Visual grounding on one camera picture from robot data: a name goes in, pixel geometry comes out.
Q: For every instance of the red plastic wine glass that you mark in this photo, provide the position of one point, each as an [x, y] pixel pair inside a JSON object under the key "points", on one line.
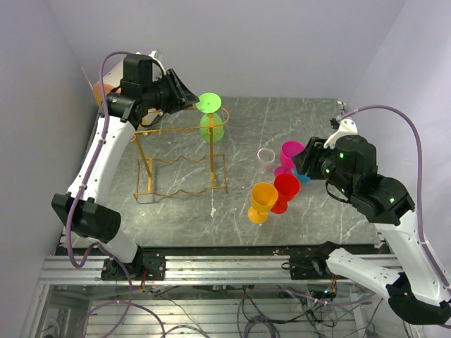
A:
{"points": [[287, 186]]}

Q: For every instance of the pink plastic wine glass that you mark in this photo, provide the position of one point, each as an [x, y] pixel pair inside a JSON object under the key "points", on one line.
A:
{"points": [[288, 150]]}

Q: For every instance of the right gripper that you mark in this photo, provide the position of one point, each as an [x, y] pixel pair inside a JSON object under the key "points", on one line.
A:
{"points": [[306, 160]]}

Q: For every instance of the green plastic wine glass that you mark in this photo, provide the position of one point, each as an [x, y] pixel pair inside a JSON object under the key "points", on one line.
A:
{"points": [[211, 128]]}

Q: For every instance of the gold wire wine glass rack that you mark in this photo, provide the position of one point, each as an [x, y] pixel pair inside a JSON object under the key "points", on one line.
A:
{"points": [[176, 160]]}

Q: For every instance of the white cylindrical container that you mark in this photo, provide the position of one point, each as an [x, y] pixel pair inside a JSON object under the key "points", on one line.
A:
{"points": [[111, 80]]}

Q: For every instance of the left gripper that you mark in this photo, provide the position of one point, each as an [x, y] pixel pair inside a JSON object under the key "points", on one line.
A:
{"points": [[177, 103]]}

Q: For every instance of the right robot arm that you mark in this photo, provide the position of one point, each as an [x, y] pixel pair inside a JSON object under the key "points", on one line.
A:
{"points": [[416, 294]]}

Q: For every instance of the clear wine glass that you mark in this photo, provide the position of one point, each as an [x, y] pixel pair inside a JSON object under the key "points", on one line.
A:
{"points": [[266, 158]]}

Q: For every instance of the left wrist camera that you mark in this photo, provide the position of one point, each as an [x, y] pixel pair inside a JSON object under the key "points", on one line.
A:
{"points": [[157, 55]]}

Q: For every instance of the blue plastic wine glass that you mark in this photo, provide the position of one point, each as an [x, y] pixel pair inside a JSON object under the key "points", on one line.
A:
{"points": [[303, 179]]}

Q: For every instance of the aluminium mounting rail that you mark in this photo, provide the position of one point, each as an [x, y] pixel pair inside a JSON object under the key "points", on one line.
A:
{"points": [[179, 270]]}

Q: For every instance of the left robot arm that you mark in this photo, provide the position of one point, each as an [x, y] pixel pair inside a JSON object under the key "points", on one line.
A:
{"points": [[145, 84]]}

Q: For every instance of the yellow plastic wine glass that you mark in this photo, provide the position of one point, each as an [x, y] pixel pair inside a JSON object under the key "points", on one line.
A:
{"points": [[263, 197]]}

